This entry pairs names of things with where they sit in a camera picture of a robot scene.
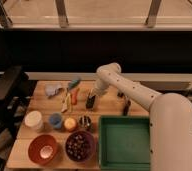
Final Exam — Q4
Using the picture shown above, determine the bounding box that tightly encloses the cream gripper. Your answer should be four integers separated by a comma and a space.
88, 79, 109, 100

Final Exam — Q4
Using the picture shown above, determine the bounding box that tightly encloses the black eraser block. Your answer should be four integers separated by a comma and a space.
86, 96, 96, 109

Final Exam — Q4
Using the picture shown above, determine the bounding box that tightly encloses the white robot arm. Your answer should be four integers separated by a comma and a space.
91, 63, 192, 171

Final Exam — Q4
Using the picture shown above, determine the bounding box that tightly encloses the purple bowl with nuts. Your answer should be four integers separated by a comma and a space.
65, 131, 96, 162

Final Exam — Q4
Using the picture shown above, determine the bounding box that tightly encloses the red bowl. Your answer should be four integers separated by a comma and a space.
28, 134, 58, 165

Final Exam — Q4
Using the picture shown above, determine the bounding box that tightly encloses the blue sponge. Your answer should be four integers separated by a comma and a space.
68, 79, 80, 90

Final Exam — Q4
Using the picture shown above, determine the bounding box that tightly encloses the small metal tin cup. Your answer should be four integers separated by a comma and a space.
79, 115, 92, 131

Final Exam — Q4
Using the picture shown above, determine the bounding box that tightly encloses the yellow banana peel toy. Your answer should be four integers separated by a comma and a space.
61, 93, 72, 113

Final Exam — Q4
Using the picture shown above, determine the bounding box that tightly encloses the yellow orange ball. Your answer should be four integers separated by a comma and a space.
64, 118, 77, 132

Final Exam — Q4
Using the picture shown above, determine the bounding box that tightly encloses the blue small cup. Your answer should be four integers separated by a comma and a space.
49, 113, 62, 129

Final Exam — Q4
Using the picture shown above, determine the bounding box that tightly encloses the green plastic tray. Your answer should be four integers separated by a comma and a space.
98, 116, 150, 171

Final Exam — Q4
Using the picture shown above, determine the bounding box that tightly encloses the white cylindrical cup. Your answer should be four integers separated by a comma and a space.
24, 111, 44, 132

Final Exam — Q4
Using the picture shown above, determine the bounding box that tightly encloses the black handled brush tool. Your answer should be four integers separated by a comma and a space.
117, 91, 131, 116

